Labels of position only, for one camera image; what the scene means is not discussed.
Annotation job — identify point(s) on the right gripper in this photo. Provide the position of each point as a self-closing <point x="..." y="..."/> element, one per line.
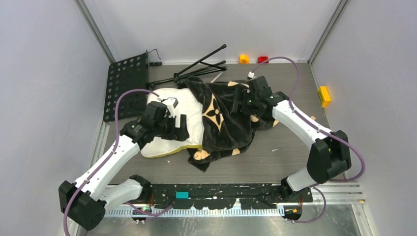
<point x="241" y="95"/>

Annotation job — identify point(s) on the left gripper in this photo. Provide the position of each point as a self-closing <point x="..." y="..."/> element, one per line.
<point x="178" y="133"/>

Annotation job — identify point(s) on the black floral pillowcase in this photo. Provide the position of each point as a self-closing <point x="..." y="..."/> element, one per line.
<point x="225" y="133"/>

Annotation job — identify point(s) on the white pillow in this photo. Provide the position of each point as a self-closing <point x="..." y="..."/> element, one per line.
<point x="188" y="112"/>

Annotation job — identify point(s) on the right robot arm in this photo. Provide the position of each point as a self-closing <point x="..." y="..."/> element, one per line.
<point x="329" y="153"/>

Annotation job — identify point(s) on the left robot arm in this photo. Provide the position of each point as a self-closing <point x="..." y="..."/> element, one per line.
<point x="87" y="199"/>

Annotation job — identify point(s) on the yellow round toy piece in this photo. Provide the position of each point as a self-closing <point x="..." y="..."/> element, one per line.
<point x="244" y="59"/>

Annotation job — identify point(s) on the red toy block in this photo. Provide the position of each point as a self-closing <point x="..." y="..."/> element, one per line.
<point x="262" y="59"/>

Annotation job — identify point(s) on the black folding tripod stand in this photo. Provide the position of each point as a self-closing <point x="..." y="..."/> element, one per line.
<point x="198" y="68"/>

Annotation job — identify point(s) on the teal block on base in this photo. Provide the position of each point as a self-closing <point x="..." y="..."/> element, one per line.
<point x="182" y="195"/>

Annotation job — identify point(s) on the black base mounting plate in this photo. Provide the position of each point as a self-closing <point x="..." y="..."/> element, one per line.
<point x="221" y="196"/>

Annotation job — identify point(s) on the black perforated music stand tray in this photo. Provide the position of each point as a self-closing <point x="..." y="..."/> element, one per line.
<point x="125" y="75"/>

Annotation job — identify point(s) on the yellow toy block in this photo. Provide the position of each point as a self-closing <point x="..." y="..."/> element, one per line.
<point x="324" y="96"/>

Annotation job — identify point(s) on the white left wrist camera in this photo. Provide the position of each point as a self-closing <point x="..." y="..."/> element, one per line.
<point x="170" y="102"/>

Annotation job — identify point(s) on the aluminium rail frame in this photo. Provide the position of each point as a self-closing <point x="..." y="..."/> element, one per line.
<point x="325" y="195"/>

